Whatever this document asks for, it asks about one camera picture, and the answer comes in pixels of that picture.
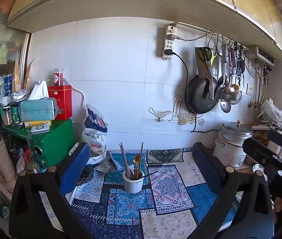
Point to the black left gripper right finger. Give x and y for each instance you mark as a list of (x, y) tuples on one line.
[(254, 216)]

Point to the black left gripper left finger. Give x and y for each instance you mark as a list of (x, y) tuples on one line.
[(28, 217)]

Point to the white ceramic utensil cup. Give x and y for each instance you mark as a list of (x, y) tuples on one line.
[(132, 186)]

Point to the dark mauve chopstick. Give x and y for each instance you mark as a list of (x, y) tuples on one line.
[(126, 155)]

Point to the gold metal spoon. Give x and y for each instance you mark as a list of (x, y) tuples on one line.
[(137, 161)]

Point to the brown wooden chopstick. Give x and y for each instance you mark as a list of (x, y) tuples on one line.
[(141, 150)]

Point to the grey metal chopstick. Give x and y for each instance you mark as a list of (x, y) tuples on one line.
[(148, 175)]

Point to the person's right hand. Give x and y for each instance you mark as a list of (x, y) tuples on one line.
[(277, 207)]

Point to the white worn rice cooker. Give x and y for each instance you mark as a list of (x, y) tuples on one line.
[(229, 144)]

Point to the green metal box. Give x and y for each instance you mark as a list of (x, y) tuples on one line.
[(48, 148)]

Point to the patterned patchwork table mat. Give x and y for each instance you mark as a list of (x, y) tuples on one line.
[(171, 204)]

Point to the metal strainer ladle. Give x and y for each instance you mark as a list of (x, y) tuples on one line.
[(230, 93)]

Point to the white plastic bag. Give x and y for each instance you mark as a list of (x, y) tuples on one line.
[(94, 130)]

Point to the teal tissue box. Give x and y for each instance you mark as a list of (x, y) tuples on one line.
[(38, 110)]

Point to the black hanging wok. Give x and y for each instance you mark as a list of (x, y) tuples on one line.
[(197, 96)]

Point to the red tin box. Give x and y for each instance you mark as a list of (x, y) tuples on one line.
[(63, 96)]

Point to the hanging scissors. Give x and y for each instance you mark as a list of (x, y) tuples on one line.
[(205, 54)]

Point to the white power strip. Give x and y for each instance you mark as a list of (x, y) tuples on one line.
[(169, 42)]

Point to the yellow wall cabinet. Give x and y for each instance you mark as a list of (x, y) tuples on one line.
[(249, 22)]

